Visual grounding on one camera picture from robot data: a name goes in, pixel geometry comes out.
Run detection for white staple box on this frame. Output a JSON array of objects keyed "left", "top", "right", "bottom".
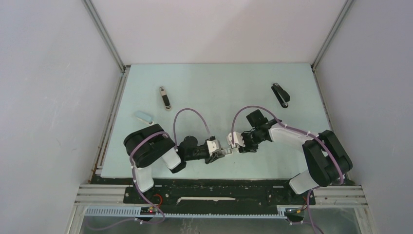
[{"left": 221, "top": 148, "right": 232, "bottom": 156}]

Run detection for beige and black large stapler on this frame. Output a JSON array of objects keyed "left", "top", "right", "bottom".
[{"left": 159, "top": 86, "right": 172, "bottom": 111}]

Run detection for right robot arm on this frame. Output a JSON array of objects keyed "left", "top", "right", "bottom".
[{"left": 227, "top": 106, "right": 353, "bottom": 204}]

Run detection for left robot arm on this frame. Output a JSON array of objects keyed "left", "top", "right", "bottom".
[{"left": 123, "top": 124, "right": 231, "bottom": 203}]

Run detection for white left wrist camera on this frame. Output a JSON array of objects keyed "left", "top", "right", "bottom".
[{"left": 206, "top": 139, "right": 222, "bottom": 156}]

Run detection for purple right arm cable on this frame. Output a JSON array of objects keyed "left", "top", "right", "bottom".
[{"left": 230, "top": 105, "right": 345, "bottom": 234}]

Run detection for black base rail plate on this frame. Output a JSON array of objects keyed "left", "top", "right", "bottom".
[{"left": 90, "top": 176, "right": 326, "bottom": 216}]

